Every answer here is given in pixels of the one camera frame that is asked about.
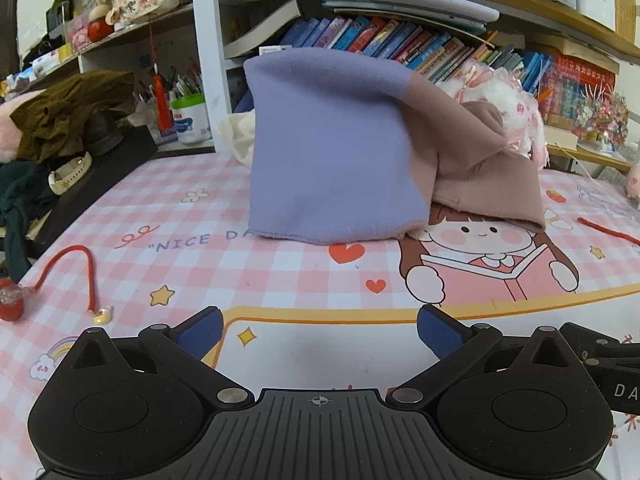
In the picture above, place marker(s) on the thick white paperback book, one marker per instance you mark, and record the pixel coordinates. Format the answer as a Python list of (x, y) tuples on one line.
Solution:
[(260, 30)]

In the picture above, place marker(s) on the dark leather item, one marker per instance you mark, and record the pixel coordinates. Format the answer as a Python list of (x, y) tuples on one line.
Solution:
[(102, 132)]

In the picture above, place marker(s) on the small pink pig toy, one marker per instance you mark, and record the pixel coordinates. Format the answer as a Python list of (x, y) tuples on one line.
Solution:
[(634, 177)]

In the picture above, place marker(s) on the dark green cloth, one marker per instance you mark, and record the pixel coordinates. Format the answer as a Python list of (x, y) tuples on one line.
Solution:
[(20, 210)]

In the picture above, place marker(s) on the white pink plush bunny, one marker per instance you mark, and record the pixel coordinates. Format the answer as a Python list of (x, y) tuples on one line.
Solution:
[(505, 95)]

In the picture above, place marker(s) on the purple and mauve knit sweater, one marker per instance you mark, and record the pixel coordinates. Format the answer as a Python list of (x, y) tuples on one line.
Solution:
[(325, 150)]

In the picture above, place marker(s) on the red tassel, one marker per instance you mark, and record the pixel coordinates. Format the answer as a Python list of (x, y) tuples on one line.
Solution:
[(161, 105)]

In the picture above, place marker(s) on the thin red stick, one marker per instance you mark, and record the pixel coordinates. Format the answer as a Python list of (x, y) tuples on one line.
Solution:
[(607, 230)]

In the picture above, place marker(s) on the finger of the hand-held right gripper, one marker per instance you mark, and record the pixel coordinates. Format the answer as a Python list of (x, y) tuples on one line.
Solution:
[(595, 345)]

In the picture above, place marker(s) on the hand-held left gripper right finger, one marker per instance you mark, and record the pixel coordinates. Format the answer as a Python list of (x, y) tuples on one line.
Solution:
[(440, 332)]

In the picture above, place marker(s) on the jar of colourful stars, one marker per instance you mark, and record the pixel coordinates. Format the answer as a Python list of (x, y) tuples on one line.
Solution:
[(600, 117)]

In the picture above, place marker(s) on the cream wristwatch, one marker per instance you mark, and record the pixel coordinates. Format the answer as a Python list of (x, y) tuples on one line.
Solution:
[(70, 172)]

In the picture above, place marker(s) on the white flat keyboard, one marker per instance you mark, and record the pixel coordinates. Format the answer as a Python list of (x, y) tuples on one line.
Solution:
[(430, 0)]

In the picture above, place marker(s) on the cream sweatshirt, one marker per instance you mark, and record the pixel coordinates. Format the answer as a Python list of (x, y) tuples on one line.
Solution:
[(235, 132)]

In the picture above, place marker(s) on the bunch of pens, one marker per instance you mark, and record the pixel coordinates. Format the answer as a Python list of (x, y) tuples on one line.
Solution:
[(182, 82)]

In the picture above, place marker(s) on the red small bag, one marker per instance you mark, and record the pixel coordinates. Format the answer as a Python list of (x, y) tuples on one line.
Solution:
[(10, 302)]

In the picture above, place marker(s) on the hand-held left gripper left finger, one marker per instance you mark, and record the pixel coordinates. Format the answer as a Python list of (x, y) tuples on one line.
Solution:
[(200, 332)]

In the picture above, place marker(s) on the white side shelf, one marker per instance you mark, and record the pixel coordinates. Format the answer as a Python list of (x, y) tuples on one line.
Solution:
[(135, 42)]

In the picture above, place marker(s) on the row of colourful books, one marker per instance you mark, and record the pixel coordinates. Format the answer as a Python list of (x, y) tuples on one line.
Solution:
[(400, 42)]

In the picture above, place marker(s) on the white wooden bookshelf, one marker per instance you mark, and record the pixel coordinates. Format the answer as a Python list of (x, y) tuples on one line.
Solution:
[(207, 60)]

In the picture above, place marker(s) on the olive brown cloth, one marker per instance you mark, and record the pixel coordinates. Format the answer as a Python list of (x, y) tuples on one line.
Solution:
[(65, 110)]

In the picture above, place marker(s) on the red boxed book set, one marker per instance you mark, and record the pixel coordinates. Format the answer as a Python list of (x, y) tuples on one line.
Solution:
[(575, 85)]

